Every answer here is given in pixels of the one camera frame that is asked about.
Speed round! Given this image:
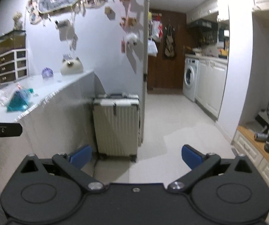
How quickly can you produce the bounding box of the white plush wall toy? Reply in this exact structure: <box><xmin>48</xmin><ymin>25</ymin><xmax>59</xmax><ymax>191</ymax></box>
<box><xmin>126</xmin><ymin>33</ymin><xmax>139</xmax><ymax>47</ymax></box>

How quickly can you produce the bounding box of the cream ribbed suitcase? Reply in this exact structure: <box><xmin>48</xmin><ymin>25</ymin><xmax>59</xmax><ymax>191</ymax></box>
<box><xmin>93</xmin><ymin>94</ymin><xmax>140</xmax><ymax>162</ymax></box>

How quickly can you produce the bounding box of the white low drawer cabinet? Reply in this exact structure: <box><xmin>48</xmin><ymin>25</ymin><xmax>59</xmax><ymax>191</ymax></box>
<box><xmin>232</xmin><ymin>126</ymin><xmax>269</xmax><ymax>185</ymax></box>

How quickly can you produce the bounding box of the white kitchen cabinet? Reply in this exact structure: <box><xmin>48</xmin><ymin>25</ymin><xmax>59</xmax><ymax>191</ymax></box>
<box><xmin>195</xmin><ymin>59</ymin><xmax>228</xmax><ymax>118</ymax></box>

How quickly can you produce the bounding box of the white cat plush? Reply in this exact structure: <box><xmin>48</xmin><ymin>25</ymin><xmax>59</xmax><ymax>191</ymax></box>
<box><xmin>60</xmin><ymin>57</ymin><xmax>84</xmax><ymax>75</ymax></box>

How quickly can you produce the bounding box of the white washing machine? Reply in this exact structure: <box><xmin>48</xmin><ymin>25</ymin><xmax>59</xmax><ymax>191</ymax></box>
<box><xmin>183</xmin><ymin>57</ymin><xmax>199</xmax><ymax>102</ymax></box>

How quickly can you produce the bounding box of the black range hood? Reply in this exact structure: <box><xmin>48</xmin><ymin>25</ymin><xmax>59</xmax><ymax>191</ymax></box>
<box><xmin>187</xmin><ymin>19</ymin><xmax>218</xmax><ymax>31</ymax></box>

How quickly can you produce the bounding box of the silver can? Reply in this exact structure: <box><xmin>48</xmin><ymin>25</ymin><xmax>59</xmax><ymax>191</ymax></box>
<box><xmin>254</xmin><ymin>133</ymin><xmax>268</xmax><ymax>142</ymax></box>

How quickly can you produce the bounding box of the drawer organizer unit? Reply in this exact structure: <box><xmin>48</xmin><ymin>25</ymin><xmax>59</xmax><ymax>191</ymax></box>
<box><xmin>0</xmin><ymin>30</ymin><xmax>29</xmax><ymax>84</ymax></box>

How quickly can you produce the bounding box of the purple small ornament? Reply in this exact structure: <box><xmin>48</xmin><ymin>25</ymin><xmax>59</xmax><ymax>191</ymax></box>
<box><xmin>41</xmin><ymin>67</ymin><xmax>54</xmax><ymax>79</ymax></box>

